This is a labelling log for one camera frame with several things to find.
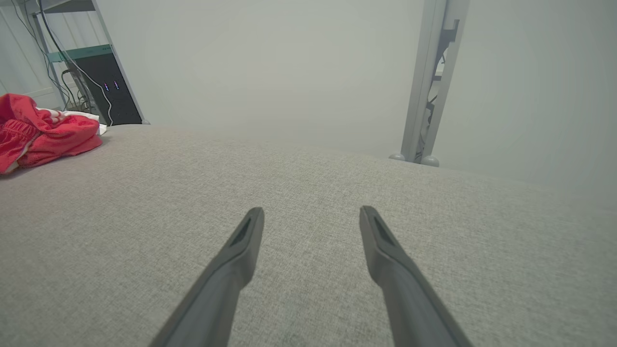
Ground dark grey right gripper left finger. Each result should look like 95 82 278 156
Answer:
148 207 265 347

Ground grey fabric sofa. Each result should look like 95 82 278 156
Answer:
0 123 617 347

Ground grey metal partition post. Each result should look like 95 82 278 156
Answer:
389 0 471 168

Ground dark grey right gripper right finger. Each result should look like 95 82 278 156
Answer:
359 206 475 347

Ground black computer tower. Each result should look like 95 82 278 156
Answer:
67 52 144 127

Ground black hanging cable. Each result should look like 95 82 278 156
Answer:
38 0 114 127

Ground red shorts with white stripes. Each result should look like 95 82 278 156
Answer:
0 93 63 175

